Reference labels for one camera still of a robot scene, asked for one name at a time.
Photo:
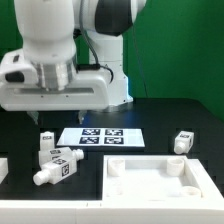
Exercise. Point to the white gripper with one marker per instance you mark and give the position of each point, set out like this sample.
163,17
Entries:
87,91

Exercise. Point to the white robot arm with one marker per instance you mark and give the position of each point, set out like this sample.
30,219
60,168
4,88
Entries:
71,58

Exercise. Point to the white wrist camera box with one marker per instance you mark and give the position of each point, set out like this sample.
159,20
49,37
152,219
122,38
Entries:
15,64

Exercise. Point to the white block left edge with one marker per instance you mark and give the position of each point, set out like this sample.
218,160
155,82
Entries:
3,168

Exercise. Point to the marker sheet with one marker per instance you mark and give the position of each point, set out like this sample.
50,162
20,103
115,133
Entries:
101,137

